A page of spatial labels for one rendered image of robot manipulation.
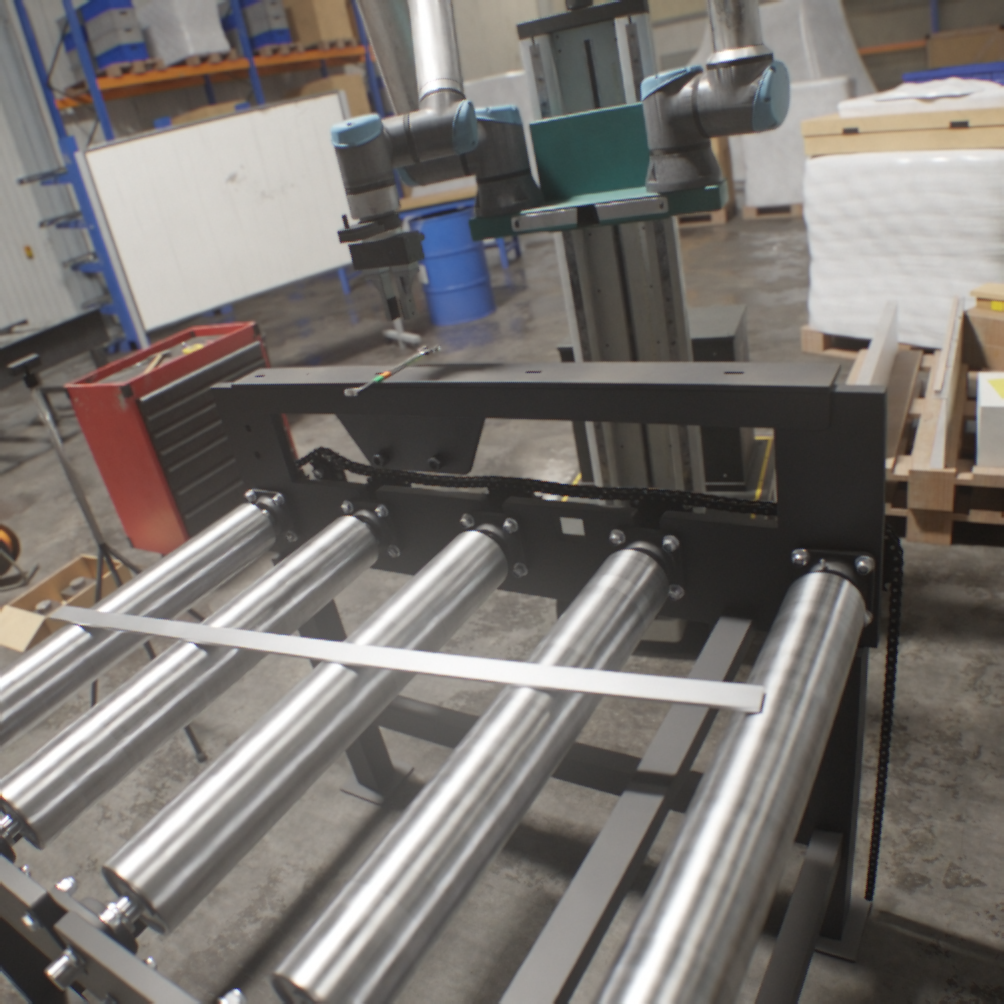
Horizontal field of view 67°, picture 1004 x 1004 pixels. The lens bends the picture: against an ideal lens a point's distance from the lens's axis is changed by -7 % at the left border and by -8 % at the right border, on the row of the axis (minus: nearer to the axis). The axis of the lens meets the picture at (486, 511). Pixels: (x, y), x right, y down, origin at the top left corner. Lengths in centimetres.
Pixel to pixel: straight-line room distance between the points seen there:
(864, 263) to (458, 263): 339
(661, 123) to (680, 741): 143
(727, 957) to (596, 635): 49
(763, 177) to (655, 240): 715
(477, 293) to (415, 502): 537
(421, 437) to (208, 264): 452
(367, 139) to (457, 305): 542
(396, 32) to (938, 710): 213
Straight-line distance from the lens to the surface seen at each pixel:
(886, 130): 446
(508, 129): 220
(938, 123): 435
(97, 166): 579
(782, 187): 939
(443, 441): 145
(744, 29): 200
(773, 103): 198
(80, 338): 676
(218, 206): 593
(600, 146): 226
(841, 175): 456
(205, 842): 105
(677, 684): 100
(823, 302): 477
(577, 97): 236
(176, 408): 343
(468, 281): 682
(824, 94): 923
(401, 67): 209
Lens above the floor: 157
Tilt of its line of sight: 26 degrees down
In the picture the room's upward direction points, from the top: 13 degrees counter-clockwise
